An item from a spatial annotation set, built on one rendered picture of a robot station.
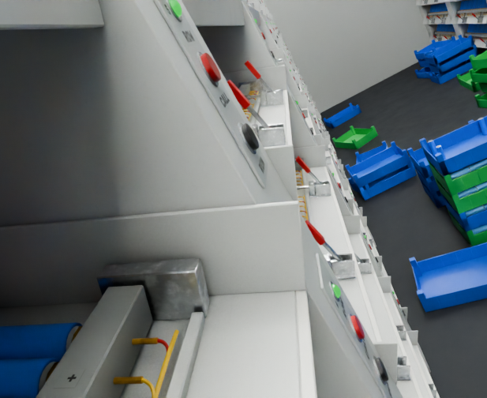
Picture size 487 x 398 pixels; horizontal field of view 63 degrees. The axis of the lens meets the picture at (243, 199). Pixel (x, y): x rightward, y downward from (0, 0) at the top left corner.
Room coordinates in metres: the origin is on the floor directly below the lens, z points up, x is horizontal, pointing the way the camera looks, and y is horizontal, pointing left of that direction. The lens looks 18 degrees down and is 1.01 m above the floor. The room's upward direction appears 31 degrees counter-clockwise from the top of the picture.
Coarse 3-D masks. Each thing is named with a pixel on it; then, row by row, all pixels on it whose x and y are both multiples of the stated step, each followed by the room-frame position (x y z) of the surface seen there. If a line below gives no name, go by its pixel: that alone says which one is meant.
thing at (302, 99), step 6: (294, 96) 1.53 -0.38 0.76; (300, 96) 1.52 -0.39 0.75; (300, 102) 1.52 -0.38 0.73; (306, 102) 1.52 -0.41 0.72; (300, 108) 1.37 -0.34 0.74; (306, 108) 1.51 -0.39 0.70; (306, 114) 1.36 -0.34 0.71; (306, 120) 1.32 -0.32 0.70; (312, 126) 1.22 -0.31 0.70; (318, 138) 0.94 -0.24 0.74; (318, 144) 0.94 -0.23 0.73
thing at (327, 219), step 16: (304, 160) 0.86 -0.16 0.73; (320, 160) 0.85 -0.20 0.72; (320, 176) 0.79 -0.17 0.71; (304, 192) 0.73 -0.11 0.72; (304, 208) 0.66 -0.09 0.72; (320, 208) 0.64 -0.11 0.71; (336, 208) 0.63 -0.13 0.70; (320, 224) 0.59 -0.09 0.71; (336, 224) 0.58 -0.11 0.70; (336, 240) 0.53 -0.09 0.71; (352, 256) 0.48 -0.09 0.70; (352, 288) 0.41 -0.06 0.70; (352, 304) 0.39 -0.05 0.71; (368, 304) 0.38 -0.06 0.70; (368, 320) 0.35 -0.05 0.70; (384, 352) 0.27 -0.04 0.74
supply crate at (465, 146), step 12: (456, 132) 1.34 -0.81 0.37; (468, 132) 1.32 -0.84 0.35; (480, 132) 1.31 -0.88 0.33; (444, 144) 1.35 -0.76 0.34; (456, 144) 1.34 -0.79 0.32; (468, 144) 1.29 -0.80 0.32; (480, 144) 1.24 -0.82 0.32; (432, 156) 1.25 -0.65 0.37; (456, 156) 1.17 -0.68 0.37; (468, 156) 1.16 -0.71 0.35; (480, 156) 1.15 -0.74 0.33; (444, 168) 1.19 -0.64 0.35; (456, 168) 1.18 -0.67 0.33
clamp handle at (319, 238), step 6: (306, 222) 0.45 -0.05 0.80; (312, 228) 0.44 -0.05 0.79; (312, 234) 0.44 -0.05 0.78; (318, 234) 0.45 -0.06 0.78; (318, 240) 0.44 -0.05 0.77; (324, 240) 0.45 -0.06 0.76; (324, 246) 0.44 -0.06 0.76; (330, 246) 0.45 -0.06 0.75; (330, 252) 0.44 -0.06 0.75; (336, 258) 0.44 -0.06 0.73
